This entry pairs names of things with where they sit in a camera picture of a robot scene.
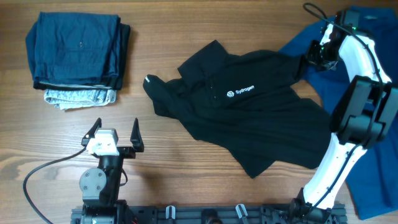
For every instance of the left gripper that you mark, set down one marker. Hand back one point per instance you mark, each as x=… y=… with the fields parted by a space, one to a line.
x=128 y=153

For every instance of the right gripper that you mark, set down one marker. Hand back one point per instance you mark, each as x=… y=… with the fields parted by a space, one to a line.
x=310 y=57

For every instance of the black polo shirt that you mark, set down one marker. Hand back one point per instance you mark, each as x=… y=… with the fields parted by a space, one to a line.
x=245 y=104

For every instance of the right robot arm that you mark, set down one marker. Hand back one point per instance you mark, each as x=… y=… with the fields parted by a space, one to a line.
x=361 y=118

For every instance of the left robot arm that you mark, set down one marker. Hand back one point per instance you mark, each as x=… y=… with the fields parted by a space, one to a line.
x=100 y=186

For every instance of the folded light grey garment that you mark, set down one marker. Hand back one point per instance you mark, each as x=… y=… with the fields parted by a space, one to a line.
x=65 y=100

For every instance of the folded dark blue garment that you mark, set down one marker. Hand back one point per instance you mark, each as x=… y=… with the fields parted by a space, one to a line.
x=73 y=48

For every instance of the blue polo shirt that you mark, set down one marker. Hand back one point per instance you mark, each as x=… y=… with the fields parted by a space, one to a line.
x=373 y=179

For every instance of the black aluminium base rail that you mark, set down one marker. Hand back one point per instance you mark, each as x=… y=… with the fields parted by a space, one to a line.
x=264 y=214

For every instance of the left grey rail clip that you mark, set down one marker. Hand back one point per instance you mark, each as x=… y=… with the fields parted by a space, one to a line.
x=170 y=212

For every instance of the grey rail clip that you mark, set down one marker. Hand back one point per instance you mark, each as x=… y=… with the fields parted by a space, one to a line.
x=242 y=213
x=170 y=212

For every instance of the right grey rail clip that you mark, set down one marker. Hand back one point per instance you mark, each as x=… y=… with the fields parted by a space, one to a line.
x=242 y=213

